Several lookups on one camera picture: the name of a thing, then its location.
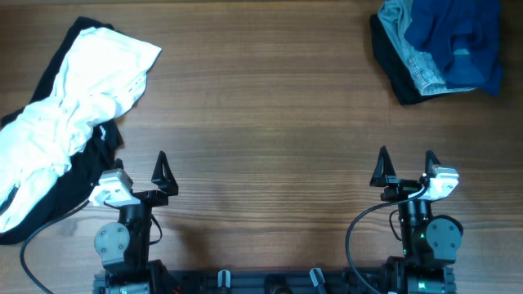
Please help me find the white t-shirt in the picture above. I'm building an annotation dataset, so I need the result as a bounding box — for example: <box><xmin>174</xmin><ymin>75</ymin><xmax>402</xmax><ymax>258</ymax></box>
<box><xmin>1</xmin><ymin>28</ymin><xmax>161</xmax><ymax>232</ymax></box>

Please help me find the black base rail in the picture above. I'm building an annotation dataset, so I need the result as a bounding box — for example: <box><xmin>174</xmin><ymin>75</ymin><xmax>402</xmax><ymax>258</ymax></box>
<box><xmin>92</xmin><ymin>267</ymin><xmax>457</xmax><ymax>294</ymax></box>

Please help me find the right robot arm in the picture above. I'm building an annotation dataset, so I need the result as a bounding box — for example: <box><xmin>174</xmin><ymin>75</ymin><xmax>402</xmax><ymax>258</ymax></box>
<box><xmin>369</xmin><ymin>147</ymin><xmax>464</xmax><ymax>294</ymax></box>

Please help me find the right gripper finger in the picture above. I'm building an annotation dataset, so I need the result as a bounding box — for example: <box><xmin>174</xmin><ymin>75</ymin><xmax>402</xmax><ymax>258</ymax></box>
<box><xmin>424</xmin><ymin>150</ymin><xmax>440</xmax><ymax>175</ymax></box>
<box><xmin>369</xmin><ymin>146</ymin><xmax>396</xmax><ymax>187</ymax></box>

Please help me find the light grey denim garment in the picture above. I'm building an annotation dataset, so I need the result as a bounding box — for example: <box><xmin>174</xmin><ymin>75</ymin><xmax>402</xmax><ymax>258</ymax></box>
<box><xmin>378</xmin><ymin>0</ymin><xmax>474</xmax><ymax>96</ymax></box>

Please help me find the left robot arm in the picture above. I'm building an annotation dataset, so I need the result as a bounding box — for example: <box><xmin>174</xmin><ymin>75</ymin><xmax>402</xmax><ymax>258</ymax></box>
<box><xmin>89</xmin><ymin>151</ymin><xmax>182</xmax><ymax>294</ymax></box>

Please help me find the black garment with logo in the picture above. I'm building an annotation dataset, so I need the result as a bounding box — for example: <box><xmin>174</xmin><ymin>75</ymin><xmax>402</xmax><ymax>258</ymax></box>
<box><xmin>1</xmin><ymin>16</ymin><xmax>122</xmax><ymax>245</ymax></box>

